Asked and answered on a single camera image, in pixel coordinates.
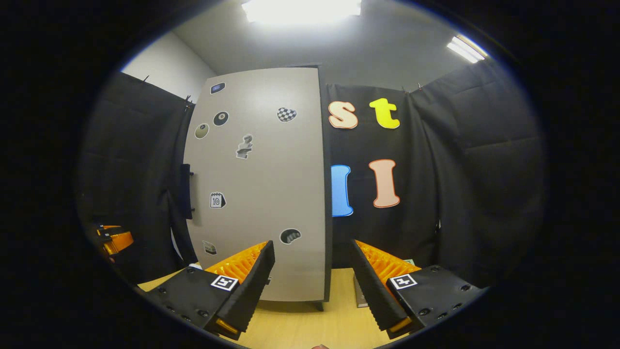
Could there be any grey book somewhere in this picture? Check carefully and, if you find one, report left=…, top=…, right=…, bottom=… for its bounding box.
left=353, top=274, right=370, bottom=309

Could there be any large ceiling light panel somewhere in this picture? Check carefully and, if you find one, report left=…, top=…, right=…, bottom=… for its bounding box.
left=241, top=0, right=363, bottom=25

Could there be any black cabinet door handle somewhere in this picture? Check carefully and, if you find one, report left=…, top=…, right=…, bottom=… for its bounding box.
left=180, top=164, right=195, bottom=220

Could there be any grey cabinet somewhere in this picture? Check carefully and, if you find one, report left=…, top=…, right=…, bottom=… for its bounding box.
left=286, top=62, right=336, bottom=312

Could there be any black backdrop cloth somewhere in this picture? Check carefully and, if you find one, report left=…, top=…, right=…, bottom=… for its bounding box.
left=77, top=58, right=545, bottom=286

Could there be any beige cabinet door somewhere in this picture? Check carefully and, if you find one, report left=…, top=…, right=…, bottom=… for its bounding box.
left=183, top=67, right=326, bottom=302

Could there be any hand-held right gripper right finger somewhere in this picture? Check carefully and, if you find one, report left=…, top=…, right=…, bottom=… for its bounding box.
left=350, top=238, right=489, bottom=340

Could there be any small ceiling light panel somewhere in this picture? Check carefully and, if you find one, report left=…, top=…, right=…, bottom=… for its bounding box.
left=446, top=34, right=487, bottom=63

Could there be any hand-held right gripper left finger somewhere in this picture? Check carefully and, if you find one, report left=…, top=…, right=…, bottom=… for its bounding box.
left=143, top=239, right=276, bottom=341

